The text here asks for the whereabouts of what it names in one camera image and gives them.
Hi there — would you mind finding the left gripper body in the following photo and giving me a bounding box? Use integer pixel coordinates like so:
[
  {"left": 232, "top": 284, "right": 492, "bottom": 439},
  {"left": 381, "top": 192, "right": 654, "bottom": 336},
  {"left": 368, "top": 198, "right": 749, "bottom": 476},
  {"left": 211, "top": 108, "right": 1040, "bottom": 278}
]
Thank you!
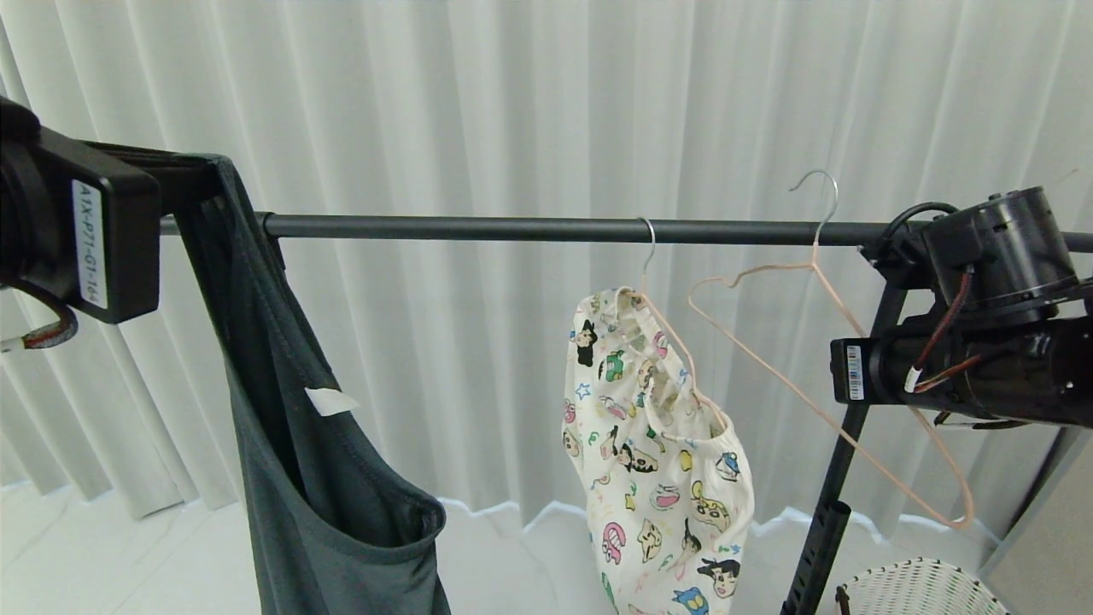
[{"left": 0, "top": 94, "right": 163, "bottom": 325}]

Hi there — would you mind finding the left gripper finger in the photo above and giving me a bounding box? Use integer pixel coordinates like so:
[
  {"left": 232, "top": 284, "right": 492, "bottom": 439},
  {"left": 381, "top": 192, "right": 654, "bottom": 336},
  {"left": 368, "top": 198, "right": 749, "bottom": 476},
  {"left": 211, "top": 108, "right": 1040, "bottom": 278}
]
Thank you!
[{"left": 85, "top": 142, "right": 226, "bottom": 217}]

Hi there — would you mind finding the grey sleeveless shirt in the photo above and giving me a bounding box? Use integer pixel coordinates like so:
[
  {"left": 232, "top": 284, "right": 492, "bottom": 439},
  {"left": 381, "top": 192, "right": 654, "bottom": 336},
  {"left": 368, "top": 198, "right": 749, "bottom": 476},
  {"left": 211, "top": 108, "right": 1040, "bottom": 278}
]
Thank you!
[{"left": 173, "top": 154, "right": 453, "bottom": 615}]

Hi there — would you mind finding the pink clothes hanger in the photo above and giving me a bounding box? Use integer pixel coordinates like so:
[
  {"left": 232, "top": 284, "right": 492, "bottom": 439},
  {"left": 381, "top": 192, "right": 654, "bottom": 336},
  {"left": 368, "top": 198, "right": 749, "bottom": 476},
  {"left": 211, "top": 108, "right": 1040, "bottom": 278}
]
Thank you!
[
  {"left": 687, "top": 168, "right": 976, "bottom": 530},
  {"left": 630, "top": 217, "right": 728, "bottom": 432}
]

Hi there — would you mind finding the black clothes rack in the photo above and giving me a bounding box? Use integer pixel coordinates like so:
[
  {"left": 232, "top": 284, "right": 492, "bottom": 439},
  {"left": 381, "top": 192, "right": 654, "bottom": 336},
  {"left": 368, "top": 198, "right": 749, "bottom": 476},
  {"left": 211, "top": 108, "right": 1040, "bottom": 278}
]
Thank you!
[{"left": 159, "top": 213, "right": 1093, "bottom": 615}]

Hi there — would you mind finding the white laundry basket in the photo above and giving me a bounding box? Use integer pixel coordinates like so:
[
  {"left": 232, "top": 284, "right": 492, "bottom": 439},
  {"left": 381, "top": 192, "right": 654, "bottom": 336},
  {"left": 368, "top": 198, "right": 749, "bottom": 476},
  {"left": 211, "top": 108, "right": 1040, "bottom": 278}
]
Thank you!
[{"left": 834, "top": 557, "right": 1014, "bottom": 615}]

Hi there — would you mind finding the white curtain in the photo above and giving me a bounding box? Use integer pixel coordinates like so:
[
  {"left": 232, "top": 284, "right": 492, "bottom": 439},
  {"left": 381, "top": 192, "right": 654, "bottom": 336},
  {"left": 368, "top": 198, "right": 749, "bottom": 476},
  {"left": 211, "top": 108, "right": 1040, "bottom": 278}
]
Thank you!
[{"left": 0, "top": 0, "right": 1093, "bottom": 541}]

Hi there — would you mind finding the cream printed garment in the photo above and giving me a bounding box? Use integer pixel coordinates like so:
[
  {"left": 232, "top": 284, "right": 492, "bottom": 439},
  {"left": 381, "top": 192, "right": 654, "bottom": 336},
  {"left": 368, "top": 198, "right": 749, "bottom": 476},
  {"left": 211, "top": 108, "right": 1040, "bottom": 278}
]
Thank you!
[{"left": 561, "top": 287, "right": 756, "bottom": 615}]

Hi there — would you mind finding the black cable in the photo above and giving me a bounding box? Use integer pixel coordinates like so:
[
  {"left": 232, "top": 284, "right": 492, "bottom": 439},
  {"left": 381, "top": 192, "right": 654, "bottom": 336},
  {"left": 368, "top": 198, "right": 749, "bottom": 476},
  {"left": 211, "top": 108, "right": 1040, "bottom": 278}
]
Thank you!
[{"left": 882, "top": 202, "right": 961, "bottom": 243}]

